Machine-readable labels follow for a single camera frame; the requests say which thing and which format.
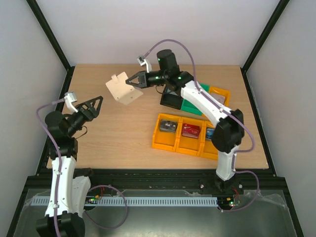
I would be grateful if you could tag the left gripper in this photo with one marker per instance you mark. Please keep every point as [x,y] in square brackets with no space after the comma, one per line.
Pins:
[92,113]

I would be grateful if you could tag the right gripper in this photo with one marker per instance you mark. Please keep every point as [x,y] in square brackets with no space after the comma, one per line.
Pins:
[143,79]

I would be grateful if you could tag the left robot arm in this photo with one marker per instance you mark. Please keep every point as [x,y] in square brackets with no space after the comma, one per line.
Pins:
[63,216]

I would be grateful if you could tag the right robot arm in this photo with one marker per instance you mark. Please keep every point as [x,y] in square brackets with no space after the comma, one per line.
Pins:
[228,131]

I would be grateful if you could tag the black VIP card stack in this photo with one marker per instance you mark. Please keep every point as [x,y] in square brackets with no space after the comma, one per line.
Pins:
[168,126]

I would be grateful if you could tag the red VIP card stack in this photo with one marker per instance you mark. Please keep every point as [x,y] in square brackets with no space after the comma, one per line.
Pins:
[190,130]

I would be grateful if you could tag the white card stack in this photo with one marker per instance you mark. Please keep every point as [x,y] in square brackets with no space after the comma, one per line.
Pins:
[220,98]

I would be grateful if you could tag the blue VIP card stack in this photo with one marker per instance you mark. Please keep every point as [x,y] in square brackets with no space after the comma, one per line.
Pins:
[209,133]

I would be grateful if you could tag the black bin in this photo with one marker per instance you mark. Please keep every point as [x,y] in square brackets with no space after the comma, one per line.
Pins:
[171,99]

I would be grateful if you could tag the green bin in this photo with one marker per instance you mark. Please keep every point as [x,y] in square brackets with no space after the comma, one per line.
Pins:
[189,107]

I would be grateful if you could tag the yellow bin lower left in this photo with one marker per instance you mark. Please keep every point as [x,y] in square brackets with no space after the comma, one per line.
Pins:
[166,140]

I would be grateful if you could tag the yellow bin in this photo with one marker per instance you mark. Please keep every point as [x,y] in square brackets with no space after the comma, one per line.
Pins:
[207,148]
[190,145]
[215,90]
[166,140]

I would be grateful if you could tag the yellow bin upper right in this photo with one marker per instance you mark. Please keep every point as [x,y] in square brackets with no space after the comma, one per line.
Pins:
[215,90]

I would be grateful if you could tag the yellow bin lower middle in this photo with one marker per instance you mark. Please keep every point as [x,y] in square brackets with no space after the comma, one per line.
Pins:
[190,145]

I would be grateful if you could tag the yellow bin lower right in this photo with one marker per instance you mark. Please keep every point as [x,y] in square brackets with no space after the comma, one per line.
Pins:
[207,148]

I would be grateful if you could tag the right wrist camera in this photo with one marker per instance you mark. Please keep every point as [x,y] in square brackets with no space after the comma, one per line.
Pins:
[143,62]

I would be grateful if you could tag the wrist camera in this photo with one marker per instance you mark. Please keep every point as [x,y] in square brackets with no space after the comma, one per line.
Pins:
[143,62]
[70,98]

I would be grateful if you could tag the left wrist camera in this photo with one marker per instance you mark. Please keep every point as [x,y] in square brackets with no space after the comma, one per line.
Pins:
[70,98]

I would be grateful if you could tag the white slotted cable duct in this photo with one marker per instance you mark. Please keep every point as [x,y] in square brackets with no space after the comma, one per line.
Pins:
[156,201]

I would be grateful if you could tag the black frame post left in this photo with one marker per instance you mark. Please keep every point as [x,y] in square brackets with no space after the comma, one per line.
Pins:
[37,12]

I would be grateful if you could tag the black frame post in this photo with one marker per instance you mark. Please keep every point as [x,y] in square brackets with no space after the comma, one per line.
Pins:
[37,12]
[279,9]

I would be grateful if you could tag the black frame post right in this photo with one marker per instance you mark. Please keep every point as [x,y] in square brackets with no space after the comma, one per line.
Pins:
[279,9]

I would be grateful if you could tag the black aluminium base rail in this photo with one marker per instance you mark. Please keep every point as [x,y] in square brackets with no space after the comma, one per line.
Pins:
[203,181]

